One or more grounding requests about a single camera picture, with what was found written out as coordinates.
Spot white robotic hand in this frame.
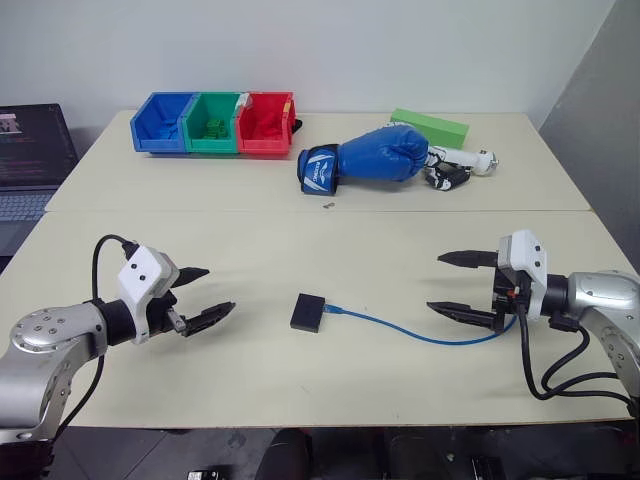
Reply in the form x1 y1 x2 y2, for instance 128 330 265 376
423 144 501 192

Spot red storage bin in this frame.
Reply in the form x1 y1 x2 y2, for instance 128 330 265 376
235 91 297 158

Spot green storage bin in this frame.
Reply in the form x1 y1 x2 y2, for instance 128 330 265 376
181 91 246 155

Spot small black box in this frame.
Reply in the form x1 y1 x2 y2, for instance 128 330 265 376
288 293 327 333

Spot blue storage bin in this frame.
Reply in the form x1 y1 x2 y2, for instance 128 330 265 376
129 91 200 155

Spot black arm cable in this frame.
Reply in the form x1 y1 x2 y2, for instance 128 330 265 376
51 234 139 439
517 287 637 416

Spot dark rounded shape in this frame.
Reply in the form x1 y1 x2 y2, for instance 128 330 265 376
259 428 315 480

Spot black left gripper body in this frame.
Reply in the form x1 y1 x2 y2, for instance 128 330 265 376
144 282 188 338

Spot blue boxing glove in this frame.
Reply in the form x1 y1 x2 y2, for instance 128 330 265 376
297 123 431 195

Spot green plastic parts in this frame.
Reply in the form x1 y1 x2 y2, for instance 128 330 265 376
202 117 232 140

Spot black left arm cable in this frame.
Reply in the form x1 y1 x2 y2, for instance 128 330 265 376
51 234 139 439

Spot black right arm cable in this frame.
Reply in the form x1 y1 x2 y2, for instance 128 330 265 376
517 287 637 416

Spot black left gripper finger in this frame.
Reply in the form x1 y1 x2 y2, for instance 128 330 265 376
182 301 237 337
171 266 211 291

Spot laptop computer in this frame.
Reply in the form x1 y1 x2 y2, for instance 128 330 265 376
0 103 80 257

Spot green rectangular block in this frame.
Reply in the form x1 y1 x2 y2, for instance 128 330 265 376
389 107 471 149

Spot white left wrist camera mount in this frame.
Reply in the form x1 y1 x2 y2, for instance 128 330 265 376
115 244 180 346

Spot blue cable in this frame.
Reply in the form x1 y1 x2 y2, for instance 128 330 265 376
322 303 518 346

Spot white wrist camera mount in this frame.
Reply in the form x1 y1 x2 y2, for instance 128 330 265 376
115 244 180 346
497 229 549 322

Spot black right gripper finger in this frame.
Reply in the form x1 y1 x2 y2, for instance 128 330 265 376
426 300 502 331
437 247 501 271

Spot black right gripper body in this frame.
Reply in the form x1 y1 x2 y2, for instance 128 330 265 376
490 266 530 331

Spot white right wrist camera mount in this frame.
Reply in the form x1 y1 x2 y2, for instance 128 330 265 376
497 229 549 322

